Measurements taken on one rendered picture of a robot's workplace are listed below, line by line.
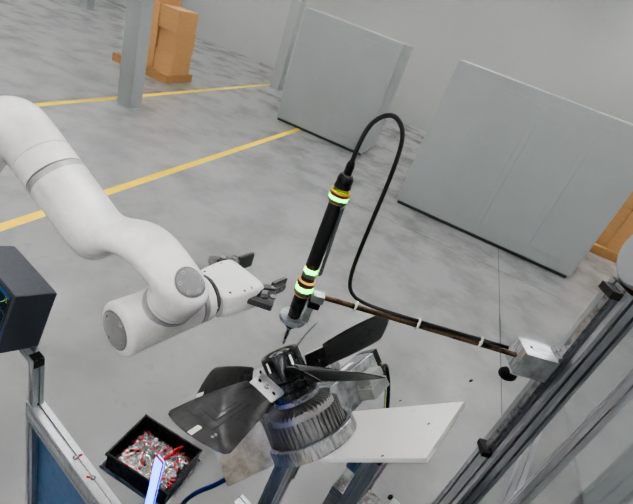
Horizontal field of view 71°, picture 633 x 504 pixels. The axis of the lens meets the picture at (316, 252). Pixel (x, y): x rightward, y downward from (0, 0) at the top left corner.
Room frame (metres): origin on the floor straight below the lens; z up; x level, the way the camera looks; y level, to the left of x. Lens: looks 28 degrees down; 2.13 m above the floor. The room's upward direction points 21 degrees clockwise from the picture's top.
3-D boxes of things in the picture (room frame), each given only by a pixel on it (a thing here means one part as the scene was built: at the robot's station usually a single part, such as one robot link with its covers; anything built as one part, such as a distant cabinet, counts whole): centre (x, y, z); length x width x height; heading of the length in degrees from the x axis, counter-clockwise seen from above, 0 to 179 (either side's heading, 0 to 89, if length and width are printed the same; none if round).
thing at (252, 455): (0.84, -0.01, 0.98); 0.20 x 0.16 x 0.20; 62
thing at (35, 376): (0.83, 0.63, 0.96); 0.03 x 0.03 x 0.20; 62
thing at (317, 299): (0.90, -0.01, 1.49); 0.09 x 0.07 x 0.10; 97
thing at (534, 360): (0.97, -0.63, 1.53); 0.10 x 0.07 x 0.08; 97
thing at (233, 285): (0.64, 0.13, 1.65); 0.11 x 0.10 x 0.07; 152
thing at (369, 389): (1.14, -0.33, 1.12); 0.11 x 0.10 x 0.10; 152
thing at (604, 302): (0.98, -0.68, 1.48); 0.05 x 0.03 x 0.62; 7
